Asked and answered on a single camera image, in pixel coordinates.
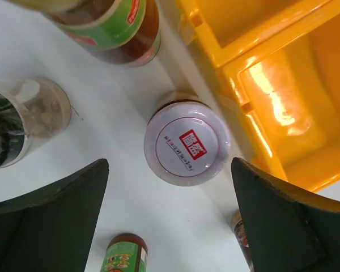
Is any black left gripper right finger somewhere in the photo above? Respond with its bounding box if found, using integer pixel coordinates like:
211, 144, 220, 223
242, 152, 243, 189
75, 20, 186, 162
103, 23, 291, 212
231, 158, 340, 271

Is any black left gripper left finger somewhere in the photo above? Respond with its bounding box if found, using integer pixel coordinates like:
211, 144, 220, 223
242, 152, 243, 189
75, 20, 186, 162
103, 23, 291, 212
0, 159, 109, 271

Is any small black-lid spice jar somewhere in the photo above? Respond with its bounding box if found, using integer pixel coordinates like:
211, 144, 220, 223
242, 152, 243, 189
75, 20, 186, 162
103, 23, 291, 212
231, 210, 254, 271

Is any tall red sauce bottle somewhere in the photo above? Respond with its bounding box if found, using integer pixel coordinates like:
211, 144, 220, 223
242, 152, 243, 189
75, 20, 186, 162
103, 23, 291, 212
13, 0, 161, 66

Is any green-label sauce bottle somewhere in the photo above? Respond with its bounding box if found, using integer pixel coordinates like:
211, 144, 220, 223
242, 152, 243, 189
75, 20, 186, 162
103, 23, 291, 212
100, 233, 148, 272

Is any black-cap spice bottle left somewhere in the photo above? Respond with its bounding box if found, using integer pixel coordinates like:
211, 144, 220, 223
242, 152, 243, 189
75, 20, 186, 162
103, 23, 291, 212
0, 78, 71, 168

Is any yellow six-compartment tray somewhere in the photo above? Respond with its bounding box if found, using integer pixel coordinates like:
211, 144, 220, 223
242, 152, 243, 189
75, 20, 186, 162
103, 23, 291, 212
176, 1, 340, 192

